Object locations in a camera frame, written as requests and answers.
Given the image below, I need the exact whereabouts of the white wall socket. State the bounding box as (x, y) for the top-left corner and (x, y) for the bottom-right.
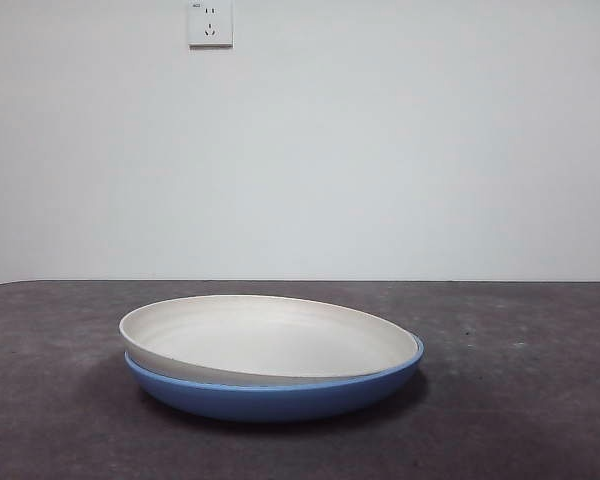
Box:
(187, 0), (234, 50)

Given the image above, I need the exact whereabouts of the white plate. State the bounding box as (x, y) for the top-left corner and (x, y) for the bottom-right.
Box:
(118, 294), (423, 389)

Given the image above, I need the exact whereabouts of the blue plate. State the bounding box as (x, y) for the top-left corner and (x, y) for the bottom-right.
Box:
(123, 333), (427, 426)

